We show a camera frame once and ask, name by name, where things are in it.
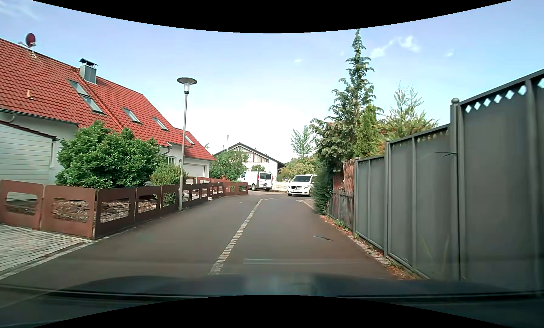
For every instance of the white house dark gabled roof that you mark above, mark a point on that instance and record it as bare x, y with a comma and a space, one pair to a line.
256, 157

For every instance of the grey clad garage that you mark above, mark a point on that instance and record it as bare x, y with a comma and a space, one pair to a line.
12, 152

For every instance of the road markings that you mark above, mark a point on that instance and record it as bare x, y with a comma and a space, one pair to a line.
230, 245

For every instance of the small green bush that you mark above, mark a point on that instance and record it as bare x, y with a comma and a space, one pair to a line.
165, 175

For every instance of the tall grey panel fence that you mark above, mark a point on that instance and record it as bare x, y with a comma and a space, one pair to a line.
490, 191

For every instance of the car's own bonnet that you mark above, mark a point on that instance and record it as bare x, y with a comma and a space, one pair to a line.
272, 286

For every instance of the large round green bush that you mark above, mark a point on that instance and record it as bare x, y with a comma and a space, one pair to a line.
103, 157

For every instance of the white house red tiled roof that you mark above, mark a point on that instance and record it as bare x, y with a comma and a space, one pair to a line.
39, 91

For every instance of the white minivan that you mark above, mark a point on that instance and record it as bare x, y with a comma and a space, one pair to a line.
301, 184

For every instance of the slim cypress bush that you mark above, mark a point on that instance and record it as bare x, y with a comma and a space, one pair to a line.
321, 189

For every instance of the tall conifer tree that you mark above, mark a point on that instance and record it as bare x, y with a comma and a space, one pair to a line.
351, 109

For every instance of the grey lamp post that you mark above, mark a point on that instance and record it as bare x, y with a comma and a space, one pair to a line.
183, 136

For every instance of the white picket fence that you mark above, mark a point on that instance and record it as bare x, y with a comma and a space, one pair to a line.
279, 186

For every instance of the dark slatted wooden fence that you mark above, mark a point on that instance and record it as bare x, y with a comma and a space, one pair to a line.
341, 205

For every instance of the dark grey asphalt road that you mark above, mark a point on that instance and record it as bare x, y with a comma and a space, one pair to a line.
281, 227

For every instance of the feathery green tree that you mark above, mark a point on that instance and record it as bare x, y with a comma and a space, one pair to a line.
406, 116

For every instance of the white van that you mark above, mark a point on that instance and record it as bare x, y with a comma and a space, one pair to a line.
258, 179

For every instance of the grey cobbled driveway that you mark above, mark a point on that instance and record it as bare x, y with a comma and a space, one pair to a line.
8, 246

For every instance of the rust brown metal fence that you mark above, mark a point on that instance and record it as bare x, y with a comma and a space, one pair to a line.
67, 212

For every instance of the light green birch tree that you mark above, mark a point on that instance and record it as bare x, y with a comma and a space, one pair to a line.
302, 142

